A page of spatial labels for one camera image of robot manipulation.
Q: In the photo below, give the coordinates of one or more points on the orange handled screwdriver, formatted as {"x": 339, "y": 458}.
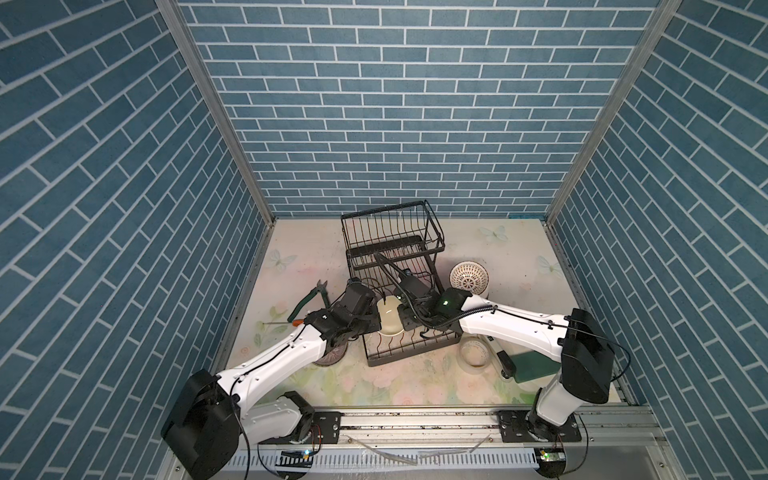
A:
{"x": 293, "y": 323}

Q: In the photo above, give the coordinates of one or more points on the white cable tie strip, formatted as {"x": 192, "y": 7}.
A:
{"x": 420, "y": 455}

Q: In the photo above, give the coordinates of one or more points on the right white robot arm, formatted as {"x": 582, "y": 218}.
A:
{"x": 574, "y": 341}

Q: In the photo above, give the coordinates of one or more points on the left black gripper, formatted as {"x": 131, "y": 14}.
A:
{"x": 372, "y": 310}

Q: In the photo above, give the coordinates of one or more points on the brown striped ceramic bowl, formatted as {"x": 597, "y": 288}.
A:
{"x": 333, "y": 357}

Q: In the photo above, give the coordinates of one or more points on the right controller board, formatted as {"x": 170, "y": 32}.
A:
{"x": 551, "y": 462}

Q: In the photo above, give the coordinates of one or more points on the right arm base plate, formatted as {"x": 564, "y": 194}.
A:
{"x": 518, "y": 426}

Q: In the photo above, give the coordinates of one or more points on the black wire dish rack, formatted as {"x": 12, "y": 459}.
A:
{"x": 393, "y": 250}

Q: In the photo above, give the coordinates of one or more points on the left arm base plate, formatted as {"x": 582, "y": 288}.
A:
{"x": 324, "y": 428}

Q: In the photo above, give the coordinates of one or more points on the controller board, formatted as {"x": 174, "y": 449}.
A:
{"x": 551, "y": 462}
{"x": 294, "y": 461}

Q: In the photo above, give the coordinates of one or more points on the green sponge pad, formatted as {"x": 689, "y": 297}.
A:
{"x": 532, "y": 365}

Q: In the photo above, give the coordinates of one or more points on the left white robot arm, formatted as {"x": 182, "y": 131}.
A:
{"x": 217, "y": 413}

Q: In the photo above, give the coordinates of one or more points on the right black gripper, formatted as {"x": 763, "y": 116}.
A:
{"x": 403, "y": 312}

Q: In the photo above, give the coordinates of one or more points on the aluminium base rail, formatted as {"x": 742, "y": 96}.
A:
{"x": 406, "y": 431}

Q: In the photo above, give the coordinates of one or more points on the left controller board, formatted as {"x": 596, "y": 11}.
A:
{"x": 294, "y": 461}

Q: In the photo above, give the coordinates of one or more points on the green handled pliers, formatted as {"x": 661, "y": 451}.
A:
{"x": 319, "y": 289}

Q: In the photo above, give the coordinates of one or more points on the cream ceramic bowl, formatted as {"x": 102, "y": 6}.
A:
{"x": 388, "y": 311}

